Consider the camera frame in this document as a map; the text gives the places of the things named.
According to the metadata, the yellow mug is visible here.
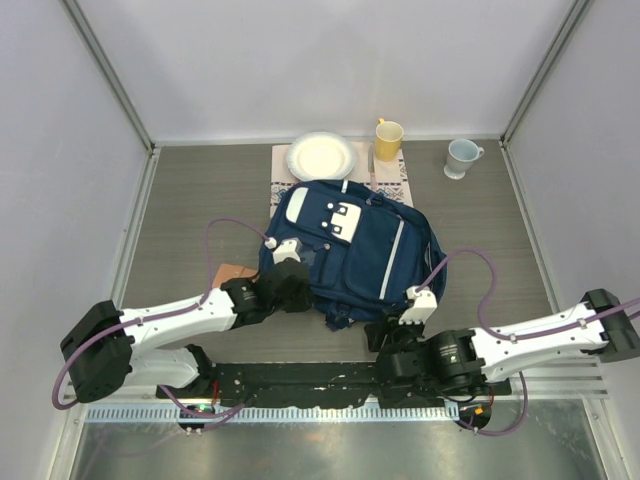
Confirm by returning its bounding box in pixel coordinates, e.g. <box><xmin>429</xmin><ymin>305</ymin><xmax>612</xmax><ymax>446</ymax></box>
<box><xmin>374</xmin><ymin>118</ymin><xmax>404</xmax><ymax>161</ymax></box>

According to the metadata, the pink handled table knife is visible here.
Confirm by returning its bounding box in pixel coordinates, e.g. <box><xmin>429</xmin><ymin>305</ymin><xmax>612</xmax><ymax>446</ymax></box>
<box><xmin>368</xmin><ymin>143</ymin><xmax>377</xmax><ymax>192</ymax></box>

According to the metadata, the slotted cable duct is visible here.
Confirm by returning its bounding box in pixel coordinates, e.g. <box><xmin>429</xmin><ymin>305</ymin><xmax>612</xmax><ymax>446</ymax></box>
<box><xmin>85</xmin><ymin>402</ymin><xmax>459</xmax><ymax>424</ymax></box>

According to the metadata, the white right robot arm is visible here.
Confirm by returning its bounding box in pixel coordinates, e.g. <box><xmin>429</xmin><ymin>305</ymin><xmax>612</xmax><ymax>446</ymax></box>
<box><xmin>365</xmin><ymin>287</ymin><xmax>639</xmax><ymax>397</ymax></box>

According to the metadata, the light blue mug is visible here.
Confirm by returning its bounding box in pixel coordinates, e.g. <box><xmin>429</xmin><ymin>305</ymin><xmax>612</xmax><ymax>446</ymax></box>
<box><xmin>443</xmin><ymin>139</ymin><xmax>485</xmax><ymax>180</ymax></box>

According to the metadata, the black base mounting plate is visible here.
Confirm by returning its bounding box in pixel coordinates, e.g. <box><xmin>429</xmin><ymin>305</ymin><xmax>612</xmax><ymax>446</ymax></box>
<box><xmin>170</xmin><ymin>362</ymin><xmax>512</xmax><ymax>409</ymax></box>

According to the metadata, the brown leather wallet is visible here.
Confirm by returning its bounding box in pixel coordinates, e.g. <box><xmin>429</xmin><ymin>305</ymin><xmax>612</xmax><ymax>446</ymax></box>
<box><xmin>212</xmin><ymin>264</ymin><xmax>258</xmax><ymax>288</ymax></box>

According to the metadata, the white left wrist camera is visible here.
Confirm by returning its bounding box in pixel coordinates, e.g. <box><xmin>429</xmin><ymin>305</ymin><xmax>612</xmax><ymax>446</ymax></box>
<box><xmin>264</xmin><ymin>237</ymin><xmax>302</xmax><ymax>264</ymax></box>

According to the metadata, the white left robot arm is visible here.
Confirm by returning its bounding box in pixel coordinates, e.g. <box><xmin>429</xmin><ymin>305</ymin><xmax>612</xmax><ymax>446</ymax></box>
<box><xmin>58</xmin><ymin>258</ymin><xmax>313</xmax><ymax>404</ymax></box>

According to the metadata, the blue student backpack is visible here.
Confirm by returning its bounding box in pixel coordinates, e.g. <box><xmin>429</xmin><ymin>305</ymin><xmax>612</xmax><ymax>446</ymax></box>
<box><xmin>266</xmin><ymin>180</ymin><xmax>447</xmax><ymax>331</ymax></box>

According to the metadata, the white paper plate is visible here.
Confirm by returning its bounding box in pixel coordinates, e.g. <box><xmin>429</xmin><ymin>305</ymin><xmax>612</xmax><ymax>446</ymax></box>
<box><xmin>285</xmin><ymin>132</ymin><xmax>358</xmax><ymax>182</ymax></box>

